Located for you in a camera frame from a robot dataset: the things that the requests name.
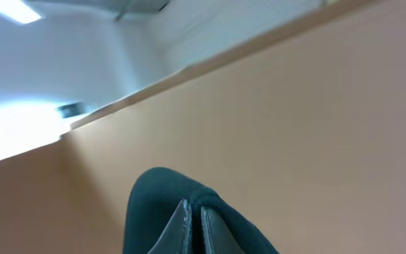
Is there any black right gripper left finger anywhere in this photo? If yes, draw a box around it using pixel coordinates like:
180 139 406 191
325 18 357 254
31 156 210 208
148 200 192 254

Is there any black t-shirt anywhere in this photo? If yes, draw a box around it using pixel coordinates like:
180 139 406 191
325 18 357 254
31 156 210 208
123 167 277 253

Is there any ceiling light panel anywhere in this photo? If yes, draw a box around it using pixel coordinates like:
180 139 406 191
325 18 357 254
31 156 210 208
0 0 44 25

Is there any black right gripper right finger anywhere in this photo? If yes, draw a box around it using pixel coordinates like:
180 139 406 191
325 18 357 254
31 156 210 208
201 207 245 254

